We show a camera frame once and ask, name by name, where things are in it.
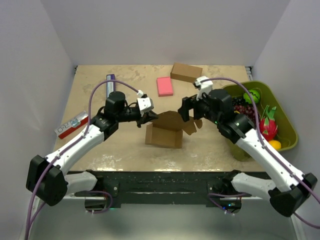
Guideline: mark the closed brown cardboard box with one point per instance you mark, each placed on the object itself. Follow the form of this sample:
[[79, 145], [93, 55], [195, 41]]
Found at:
[[186, 73]]

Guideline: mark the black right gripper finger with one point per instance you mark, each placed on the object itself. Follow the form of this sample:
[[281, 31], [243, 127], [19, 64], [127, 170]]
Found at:
[[186, 105], [198, 110]]

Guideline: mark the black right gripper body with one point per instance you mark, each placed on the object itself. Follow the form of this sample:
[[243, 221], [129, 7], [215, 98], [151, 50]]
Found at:
[[205, 101]]

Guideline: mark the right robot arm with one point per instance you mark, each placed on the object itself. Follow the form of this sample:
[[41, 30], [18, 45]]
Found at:
[[288, 187]]

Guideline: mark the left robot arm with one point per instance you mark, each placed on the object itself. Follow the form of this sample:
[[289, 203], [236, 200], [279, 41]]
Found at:
[[46, 175]]

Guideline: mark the purple toothpaste box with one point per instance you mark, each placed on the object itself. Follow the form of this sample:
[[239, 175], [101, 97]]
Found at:
[[110, 85]]

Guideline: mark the orange yellow toy fruit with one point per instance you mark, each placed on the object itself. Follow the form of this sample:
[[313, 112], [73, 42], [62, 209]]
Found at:
[[275, 144]]

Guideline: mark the pink toy dragon fruit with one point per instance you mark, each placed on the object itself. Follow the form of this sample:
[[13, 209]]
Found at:
[[267, 125]]

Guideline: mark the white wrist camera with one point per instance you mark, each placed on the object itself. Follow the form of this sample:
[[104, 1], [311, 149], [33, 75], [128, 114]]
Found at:
[[145, 105], [204, 86]]

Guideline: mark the pink sticky note pad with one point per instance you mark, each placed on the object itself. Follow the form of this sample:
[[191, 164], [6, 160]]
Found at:
[[164, 86]]

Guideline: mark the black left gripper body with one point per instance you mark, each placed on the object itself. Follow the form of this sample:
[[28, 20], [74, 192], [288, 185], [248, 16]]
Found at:
[[142, 119]]

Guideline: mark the dark blue toy grapes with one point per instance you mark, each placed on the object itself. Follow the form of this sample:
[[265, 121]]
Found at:
[[238, 101]]

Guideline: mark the red white toothpaste box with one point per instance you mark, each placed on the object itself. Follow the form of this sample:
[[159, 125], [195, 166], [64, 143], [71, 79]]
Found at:
[[72, 125]]

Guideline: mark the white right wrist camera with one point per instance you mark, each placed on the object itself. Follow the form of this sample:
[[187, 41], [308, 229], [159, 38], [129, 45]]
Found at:
[[204, 86]]

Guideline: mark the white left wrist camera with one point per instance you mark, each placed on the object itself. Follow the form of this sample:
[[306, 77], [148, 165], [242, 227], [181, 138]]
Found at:
[[145, 105]]

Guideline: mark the red purple toy grapes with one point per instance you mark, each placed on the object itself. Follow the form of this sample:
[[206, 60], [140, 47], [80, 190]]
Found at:
[[247, 110]]

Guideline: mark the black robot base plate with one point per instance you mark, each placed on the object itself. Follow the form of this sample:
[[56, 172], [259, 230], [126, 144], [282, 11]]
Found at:
[[160, 187]]

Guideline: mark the brown cardboard box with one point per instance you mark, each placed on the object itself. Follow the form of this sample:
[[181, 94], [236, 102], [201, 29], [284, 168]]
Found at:
[[167, 130], [186, 73]]

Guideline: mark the olive green plastic bin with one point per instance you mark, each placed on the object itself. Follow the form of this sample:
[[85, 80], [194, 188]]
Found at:
[[286, 133]]

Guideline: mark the green toy melon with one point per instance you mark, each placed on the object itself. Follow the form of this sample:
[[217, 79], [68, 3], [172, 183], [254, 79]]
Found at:
[[253, 95]]

